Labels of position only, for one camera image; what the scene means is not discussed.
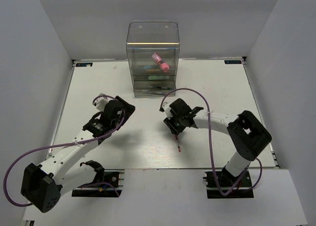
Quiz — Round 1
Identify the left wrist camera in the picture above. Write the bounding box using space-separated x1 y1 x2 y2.
93 96 109 111

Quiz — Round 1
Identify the pink capped clip jar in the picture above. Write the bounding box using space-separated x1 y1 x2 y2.
152 52 170 72

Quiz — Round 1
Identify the red pen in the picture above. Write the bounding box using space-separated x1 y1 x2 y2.
175 135 181 152

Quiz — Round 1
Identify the blue table label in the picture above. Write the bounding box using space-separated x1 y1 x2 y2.
224 60 242 64
76 62 93 67

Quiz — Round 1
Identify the purple pen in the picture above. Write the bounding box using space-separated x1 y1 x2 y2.
147 91 165 95

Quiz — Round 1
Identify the left blue table label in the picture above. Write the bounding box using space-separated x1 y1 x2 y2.
76 62 93 67

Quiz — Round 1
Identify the right blue table label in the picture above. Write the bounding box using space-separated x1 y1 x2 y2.
224 60 242 64

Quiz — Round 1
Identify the green pen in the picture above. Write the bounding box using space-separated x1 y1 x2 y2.
150 86 173 90

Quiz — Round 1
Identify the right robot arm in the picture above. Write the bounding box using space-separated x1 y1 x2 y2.
159 98 272 186

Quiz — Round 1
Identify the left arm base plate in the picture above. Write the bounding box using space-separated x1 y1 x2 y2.
71 170 125 198

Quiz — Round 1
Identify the clear plastic drawer organizer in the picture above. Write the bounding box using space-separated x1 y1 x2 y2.
126 20 180 97

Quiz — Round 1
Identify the green capped highlighter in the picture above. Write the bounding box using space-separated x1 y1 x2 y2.
148 75 170 81

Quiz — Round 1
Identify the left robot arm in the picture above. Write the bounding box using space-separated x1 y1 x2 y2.
21 94 135 213

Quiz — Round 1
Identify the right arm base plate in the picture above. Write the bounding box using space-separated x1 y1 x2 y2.
203 171 254 199

